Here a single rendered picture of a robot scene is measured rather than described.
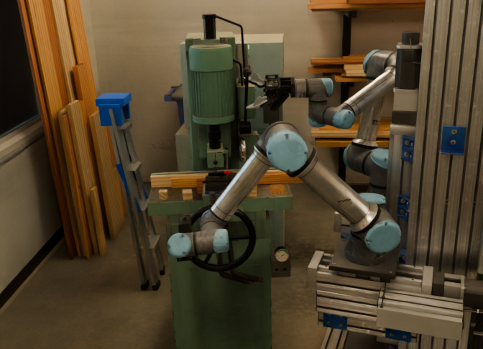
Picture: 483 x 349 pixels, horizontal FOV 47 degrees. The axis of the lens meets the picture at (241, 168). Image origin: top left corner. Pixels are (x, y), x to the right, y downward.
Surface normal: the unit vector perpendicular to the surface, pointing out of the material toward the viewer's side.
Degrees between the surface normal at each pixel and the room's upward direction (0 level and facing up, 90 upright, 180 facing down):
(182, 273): 90
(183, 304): 90
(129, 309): 0
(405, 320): 90
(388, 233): 95
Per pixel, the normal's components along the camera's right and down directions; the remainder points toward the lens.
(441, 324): -0.34, 0.32
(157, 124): -0.09, 0.33
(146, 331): -0.04, -0.94
